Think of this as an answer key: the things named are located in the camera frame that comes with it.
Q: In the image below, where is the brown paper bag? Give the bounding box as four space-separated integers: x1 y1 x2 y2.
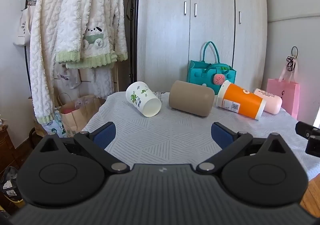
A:
55 92 106 138

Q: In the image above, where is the green and white packet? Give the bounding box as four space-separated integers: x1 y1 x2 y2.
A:
42 110 68 138

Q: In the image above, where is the orange cup with white lid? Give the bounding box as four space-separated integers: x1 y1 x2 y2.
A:
216 80 267 121

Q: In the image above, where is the dark bag with label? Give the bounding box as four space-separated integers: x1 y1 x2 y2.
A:
0 166 22 203

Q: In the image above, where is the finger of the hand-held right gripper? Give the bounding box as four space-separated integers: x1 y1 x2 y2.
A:
295 121 320 140
305 136 320 158

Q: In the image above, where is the white canvas tote bag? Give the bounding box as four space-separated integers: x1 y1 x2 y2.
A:
13 6 33 47

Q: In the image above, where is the watermelon bag charm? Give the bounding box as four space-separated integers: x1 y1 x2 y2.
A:
212 73 227 87

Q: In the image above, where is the pink paper gift bag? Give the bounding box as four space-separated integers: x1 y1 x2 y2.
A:
266 58 301 120

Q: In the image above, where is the black light stand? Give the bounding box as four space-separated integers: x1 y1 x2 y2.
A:
125 0 139 86

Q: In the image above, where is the patterned pale blue tablecloth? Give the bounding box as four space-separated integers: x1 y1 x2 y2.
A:
82 90 320 181

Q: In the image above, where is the white cup with green print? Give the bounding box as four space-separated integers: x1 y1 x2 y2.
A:
126 81 162 118

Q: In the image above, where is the white fluffy garment green hem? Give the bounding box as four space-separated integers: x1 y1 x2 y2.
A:
101 0 129 63

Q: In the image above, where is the pink cup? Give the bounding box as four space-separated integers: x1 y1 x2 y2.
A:
253 88 283 115

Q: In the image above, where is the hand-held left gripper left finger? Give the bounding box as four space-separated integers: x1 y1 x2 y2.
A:
33 122 131 174

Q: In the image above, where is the black hair tie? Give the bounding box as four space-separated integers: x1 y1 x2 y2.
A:
286 46 299 73

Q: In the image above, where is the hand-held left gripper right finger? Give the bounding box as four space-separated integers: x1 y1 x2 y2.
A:
196 122 294 174

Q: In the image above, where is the teal felt handbag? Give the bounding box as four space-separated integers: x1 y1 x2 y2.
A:
186 41 237 95

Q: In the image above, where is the white printed garment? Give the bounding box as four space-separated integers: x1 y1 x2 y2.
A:
53 66 82 90

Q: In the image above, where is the white fluffy jacket green trim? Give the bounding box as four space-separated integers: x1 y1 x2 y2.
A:
55 0 118 69

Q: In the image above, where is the tan cup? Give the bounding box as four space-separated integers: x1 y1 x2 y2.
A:
168 80 215 117

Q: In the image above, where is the light grey wardrobe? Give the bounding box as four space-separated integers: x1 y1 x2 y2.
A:
136 0 269 96

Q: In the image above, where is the long white fluffy robe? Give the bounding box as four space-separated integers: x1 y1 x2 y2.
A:
29 0 73 126

